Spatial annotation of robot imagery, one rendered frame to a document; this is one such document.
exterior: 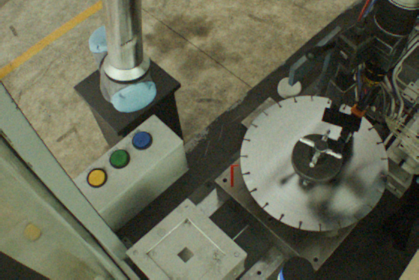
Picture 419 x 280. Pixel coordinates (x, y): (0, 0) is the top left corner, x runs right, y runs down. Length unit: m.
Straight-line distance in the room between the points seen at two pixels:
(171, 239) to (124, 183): 0.17
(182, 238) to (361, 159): 0.42
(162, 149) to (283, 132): 0.28
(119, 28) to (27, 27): 2.04
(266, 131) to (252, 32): 1.58
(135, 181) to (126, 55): 0.29
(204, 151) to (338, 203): 0.43
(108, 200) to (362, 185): 0.56
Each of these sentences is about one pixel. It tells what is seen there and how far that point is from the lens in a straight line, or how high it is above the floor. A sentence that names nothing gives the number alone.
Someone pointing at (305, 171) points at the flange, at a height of 0.96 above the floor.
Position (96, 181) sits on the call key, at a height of 0.90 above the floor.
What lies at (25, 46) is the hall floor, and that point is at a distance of 2.77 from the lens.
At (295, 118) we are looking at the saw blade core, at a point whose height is 0.95.
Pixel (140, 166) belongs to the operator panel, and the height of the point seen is 0.90.
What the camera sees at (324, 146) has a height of 1.00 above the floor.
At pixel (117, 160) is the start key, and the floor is 0.91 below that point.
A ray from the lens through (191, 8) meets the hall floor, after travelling 2.63.
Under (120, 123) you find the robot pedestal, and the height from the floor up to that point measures 0.75.
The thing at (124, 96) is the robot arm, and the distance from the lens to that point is 1.01.
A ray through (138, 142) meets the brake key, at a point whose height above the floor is 0.91.
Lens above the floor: 1.73
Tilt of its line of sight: 57 degrees down
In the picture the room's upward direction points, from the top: 5 degrees counter-clockwise
